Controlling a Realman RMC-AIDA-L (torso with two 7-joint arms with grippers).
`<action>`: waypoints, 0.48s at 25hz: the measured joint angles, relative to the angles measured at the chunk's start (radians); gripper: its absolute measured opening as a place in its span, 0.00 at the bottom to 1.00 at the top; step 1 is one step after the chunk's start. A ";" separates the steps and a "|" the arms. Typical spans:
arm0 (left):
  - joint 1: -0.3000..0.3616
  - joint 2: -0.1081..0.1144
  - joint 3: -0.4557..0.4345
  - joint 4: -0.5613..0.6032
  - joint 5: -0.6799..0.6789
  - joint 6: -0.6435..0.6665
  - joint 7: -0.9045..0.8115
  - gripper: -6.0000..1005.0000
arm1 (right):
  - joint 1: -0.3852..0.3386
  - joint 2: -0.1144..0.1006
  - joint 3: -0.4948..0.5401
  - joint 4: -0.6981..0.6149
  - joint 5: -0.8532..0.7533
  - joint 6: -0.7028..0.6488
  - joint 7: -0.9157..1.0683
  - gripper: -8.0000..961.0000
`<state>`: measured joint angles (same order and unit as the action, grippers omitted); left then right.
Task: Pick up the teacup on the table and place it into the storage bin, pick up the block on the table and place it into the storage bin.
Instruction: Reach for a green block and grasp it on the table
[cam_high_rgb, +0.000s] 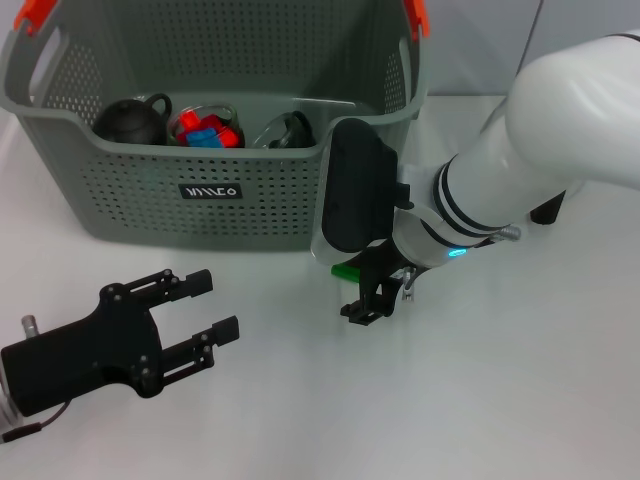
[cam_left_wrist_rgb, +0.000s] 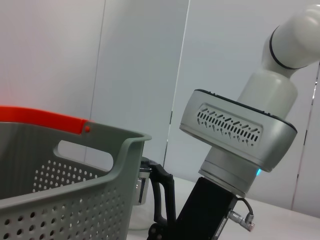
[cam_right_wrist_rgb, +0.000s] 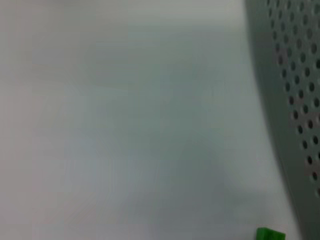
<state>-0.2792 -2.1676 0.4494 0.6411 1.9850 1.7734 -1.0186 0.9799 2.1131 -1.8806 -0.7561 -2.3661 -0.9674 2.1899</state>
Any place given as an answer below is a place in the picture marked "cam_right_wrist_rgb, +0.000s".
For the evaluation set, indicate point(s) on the green toy brick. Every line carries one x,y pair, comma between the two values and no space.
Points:
270,234

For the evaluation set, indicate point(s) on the grey perforated storage basket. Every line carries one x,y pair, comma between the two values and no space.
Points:
287,100

